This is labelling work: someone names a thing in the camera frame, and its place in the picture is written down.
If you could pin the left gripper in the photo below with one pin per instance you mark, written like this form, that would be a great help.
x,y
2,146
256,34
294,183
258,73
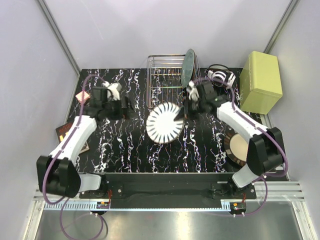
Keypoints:
x,y
124,107

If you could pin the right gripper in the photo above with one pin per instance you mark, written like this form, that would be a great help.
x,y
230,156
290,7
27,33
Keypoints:
x,y
184,112

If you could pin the white blue striped plate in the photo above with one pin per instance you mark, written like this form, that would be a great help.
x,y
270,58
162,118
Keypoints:
x,y
161,126

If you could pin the dark teal glazed plate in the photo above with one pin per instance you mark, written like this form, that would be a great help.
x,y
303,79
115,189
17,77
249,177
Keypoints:
x,y
195,65

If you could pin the light blue plate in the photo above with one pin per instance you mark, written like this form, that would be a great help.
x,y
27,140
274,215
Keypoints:
x,y
187,69

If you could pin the beige brown rimmed plate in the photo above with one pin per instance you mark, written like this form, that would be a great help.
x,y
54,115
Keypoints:
x,y
236,148

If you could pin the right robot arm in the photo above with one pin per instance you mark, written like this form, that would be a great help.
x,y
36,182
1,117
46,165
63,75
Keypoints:
x,y
265,145

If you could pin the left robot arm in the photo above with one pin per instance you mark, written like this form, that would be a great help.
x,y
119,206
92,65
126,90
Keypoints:
x,y
57,173

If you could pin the pink cube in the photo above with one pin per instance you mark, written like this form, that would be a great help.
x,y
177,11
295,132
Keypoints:
x,y
82,97

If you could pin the white black headphones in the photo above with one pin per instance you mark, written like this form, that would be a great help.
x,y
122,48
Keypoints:
x,y
221,75

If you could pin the dark book with house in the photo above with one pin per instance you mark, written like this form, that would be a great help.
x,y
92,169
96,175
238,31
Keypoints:
x,y
63,130

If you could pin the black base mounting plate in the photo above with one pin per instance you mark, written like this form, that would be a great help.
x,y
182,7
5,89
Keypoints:
x,y
169,191

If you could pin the yellow-green box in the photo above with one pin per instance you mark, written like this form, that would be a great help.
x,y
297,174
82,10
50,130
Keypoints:
x,y
260,84

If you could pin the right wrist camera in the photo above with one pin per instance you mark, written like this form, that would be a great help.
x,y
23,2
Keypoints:
x,y
193,92

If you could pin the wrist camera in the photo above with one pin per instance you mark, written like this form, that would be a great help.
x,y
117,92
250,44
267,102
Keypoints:
x,y
193,92
113,90

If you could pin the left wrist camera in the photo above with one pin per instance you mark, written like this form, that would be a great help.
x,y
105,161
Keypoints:
x,y
113,90

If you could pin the metal wire dish rack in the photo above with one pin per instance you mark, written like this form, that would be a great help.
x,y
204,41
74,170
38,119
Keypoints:
x,y
163,82

